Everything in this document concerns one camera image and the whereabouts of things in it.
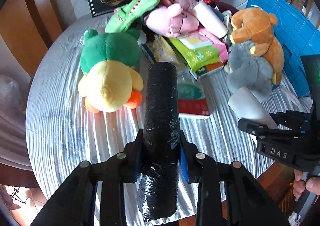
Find pink tissue pack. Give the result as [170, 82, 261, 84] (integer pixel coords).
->
[179, 27, 229, 63]

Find red green tissue pack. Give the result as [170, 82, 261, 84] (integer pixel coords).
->
[177, 82, 210, 119]

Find brown teddy bear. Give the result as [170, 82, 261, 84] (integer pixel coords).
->
[229, 7, 285, 85]

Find green yellow duck plush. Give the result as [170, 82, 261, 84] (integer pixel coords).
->
[77, 29, 143, 113]

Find clear plastic bag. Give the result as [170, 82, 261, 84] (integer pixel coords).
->
[0, 75, 24, 114]

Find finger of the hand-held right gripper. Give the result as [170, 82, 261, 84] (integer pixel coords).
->
[237, 118, 300, 142]
[269, 110, 313, 132]

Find grey plush toy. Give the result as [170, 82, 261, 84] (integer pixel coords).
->
[224, 40, 274, 103]

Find blue plastic crate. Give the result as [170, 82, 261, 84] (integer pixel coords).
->
[245, 0, 320, 98]

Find pink pig plush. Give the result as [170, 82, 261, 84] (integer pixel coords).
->
[145, 0, 200, 38]

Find black cylinder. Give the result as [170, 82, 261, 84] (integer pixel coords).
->
[136, 62, 181, 222]

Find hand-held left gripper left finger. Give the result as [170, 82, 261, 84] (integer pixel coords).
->
[30, 130, 148, 226]

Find green crocodile plush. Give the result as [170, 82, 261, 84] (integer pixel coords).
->
[105, 0, 172, 34]

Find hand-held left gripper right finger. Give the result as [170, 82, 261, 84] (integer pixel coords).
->
[179, 130, 290, 226]

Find person's right hand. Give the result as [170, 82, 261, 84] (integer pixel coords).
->
[293, 169, 320, 199]

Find green floral tissue pack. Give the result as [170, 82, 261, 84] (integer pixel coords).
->
[170, 37, 222, 72]

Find white cylinder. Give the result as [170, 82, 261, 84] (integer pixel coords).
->
[228, 87, 278, 129]
[192, 1, 228, 39]

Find yellow white wipes pack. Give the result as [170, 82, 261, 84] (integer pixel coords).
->
[152, 35, 182, 65]

